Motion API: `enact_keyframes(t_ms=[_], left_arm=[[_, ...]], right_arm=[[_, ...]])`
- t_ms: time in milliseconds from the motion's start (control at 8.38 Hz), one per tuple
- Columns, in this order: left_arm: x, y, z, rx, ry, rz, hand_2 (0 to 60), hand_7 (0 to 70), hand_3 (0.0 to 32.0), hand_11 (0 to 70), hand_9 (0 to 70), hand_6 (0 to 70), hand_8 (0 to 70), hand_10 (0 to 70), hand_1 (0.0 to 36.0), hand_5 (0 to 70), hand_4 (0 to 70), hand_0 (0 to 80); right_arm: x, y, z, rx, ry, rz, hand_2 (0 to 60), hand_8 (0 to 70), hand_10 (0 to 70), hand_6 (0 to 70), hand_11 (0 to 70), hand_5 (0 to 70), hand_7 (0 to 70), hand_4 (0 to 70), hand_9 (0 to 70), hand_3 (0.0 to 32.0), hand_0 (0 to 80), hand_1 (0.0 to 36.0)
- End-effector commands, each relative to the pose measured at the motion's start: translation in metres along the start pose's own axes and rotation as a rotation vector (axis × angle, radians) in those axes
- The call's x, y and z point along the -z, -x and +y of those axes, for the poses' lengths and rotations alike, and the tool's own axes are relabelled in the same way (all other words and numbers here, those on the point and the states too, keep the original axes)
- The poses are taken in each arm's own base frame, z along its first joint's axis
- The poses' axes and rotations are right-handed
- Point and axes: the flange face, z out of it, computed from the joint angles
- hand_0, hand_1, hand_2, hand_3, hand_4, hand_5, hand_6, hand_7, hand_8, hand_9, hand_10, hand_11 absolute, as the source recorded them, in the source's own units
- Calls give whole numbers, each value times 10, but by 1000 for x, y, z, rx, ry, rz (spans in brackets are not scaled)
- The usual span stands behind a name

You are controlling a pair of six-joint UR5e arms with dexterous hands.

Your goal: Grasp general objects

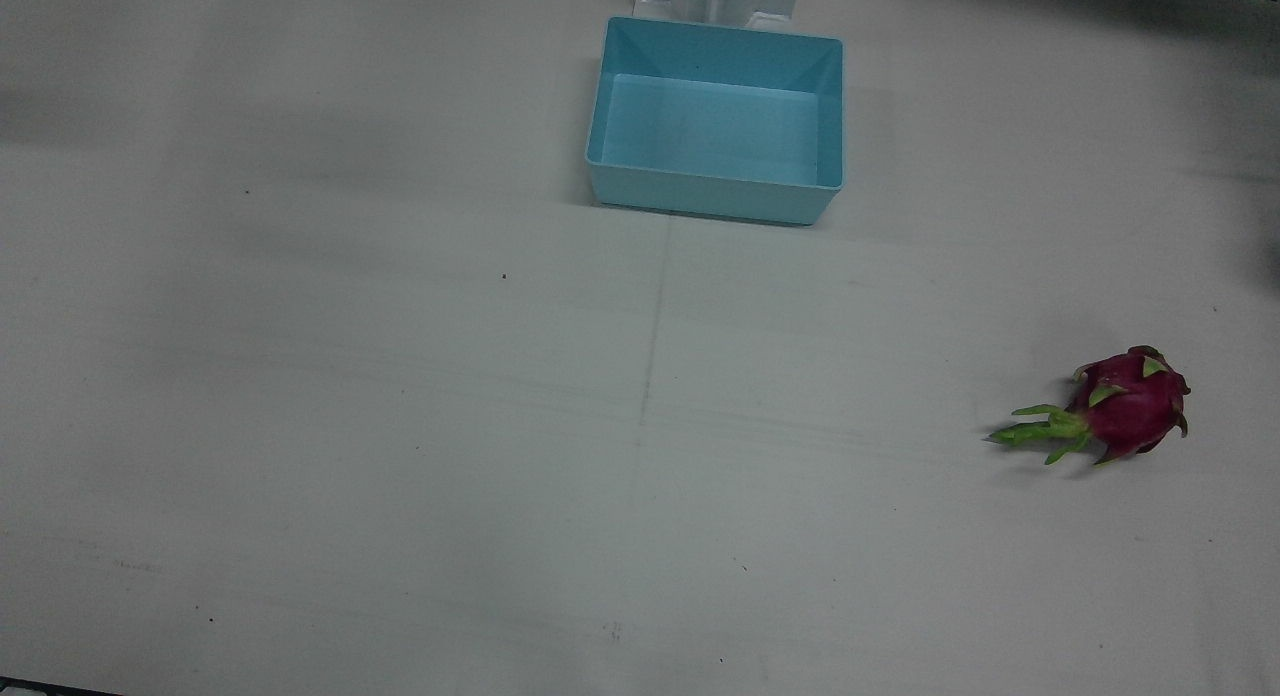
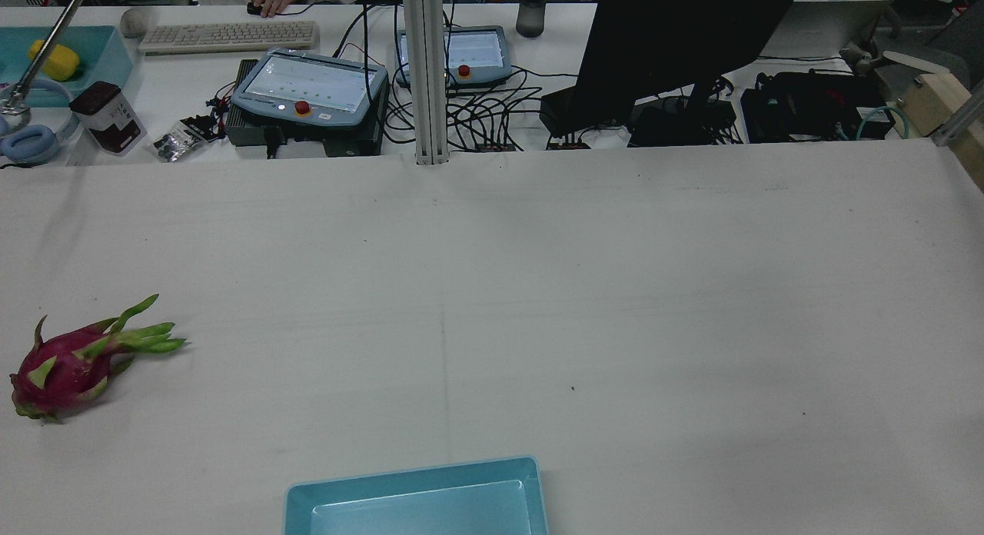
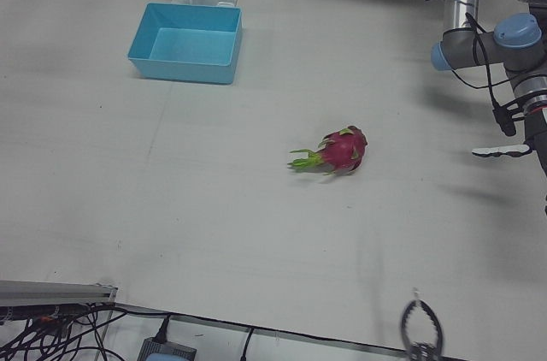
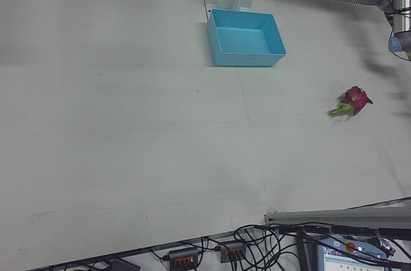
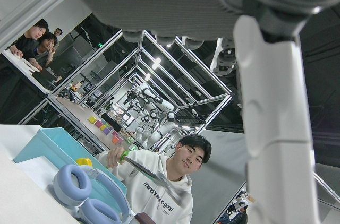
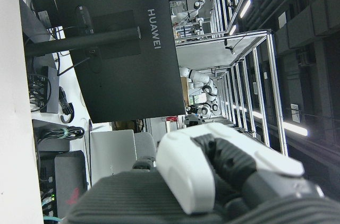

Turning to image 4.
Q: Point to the pink dragon fruit green scales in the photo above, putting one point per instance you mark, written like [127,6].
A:
[356,99]

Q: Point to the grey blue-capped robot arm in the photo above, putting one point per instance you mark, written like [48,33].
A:
[400,1]

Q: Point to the light blue plastic bin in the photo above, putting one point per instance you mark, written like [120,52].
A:
[244,40]

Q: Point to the grey hub orange ports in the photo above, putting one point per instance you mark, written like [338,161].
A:
[232,250]
[183,256]

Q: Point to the black flat box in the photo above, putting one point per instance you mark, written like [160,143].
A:
[123,265]

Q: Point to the grey teach pendant red button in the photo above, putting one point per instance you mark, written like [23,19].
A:
[350,255]

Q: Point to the shiny black foil packet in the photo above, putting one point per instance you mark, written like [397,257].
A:
[388,247]

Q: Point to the aluminium profile post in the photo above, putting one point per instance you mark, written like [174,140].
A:
[337,216]

